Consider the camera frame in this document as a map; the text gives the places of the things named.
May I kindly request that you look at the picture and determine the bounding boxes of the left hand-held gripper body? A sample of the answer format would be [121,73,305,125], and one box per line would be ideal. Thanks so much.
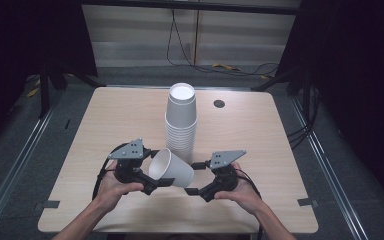
[107,137,153,184]

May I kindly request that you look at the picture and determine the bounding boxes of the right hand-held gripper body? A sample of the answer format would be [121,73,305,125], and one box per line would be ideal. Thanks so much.
[209,149,247,194]

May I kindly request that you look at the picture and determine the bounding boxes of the single white paper cup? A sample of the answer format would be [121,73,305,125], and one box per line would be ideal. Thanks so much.
[147,148,196,189]

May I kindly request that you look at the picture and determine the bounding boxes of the stack of white paper cups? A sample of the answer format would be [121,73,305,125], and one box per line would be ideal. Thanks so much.
[164,82,199,165]

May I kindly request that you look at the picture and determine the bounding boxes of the person's right hand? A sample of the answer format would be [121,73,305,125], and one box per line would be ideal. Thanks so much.
[213,161,265,217]

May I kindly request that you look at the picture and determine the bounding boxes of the person's left hand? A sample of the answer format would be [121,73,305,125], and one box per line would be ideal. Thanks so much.
[96,160,145,215]

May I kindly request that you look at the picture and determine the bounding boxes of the yellow tape strip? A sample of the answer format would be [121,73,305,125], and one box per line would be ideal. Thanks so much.
[211,62,242,72]
[26,86,41,99]

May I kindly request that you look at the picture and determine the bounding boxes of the grey tape piece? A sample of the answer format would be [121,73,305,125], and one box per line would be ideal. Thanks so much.
[34,199,61,211]
[296,197,320,208]

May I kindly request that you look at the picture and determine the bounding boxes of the black metal stand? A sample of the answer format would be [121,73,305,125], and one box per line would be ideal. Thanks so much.
[38,59,106,120]
[250,65,315,106]

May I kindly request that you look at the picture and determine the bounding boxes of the dark curtain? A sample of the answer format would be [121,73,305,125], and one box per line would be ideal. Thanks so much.
[274,0,384,214]
[0,0,99,154]

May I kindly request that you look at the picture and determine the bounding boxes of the black overhead bar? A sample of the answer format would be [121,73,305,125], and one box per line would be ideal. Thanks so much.
[79,0,302,16]

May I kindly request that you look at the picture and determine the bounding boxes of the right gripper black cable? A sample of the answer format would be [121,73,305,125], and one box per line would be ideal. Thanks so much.
[235,167,265,240]

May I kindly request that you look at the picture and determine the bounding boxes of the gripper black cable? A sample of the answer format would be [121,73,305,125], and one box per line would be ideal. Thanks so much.
[91,142,128,202]
[235,167,265,240]

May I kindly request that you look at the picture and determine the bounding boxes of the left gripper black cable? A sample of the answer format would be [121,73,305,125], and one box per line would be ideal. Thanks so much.
[91,142,128,202]

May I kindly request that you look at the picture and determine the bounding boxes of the bundle of black floor cables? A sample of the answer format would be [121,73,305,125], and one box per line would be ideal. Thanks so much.
[285,84,322,150]

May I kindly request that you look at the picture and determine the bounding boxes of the metal floor rail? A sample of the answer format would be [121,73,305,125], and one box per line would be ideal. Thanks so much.
[0,89,66,232]
[288,94,370,240]

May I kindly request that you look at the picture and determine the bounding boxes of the black wall cable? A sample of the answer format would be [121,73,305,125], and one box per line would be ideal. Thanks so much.
[165,8,280,78]

